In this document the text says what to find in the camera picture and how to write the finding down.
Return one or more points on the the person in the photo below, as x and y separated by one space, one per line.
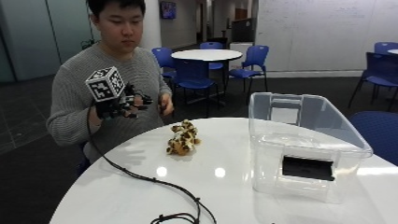
121 77

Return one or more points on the white marker cube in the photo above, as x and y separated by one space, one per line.
106 84

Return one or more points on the blue chair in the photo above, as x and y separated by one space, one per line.
382 73
194 76
166 60
212 53
378 133
386 47
251 63

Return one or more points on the spotted leopard soft toy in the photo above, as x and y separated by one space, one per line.
183 138

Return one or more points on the green plant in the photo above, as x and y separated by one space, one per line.
86 44

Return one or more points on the round white table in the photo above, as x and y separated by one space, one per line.
393 51
207 55

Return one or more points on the white column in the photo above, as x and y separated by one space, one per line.
151 23

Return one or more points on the white bin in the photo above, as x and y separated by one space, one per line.
240 51

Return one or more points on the dark cabinet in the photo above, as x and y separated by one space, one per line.
243 30

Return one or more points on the clear plastic storage bin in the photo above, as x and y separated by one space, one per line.
307 146

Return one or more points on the black label card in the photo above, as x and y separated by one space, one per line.
308 168

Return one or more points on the wall screen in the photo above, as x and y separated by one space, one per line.
169 10

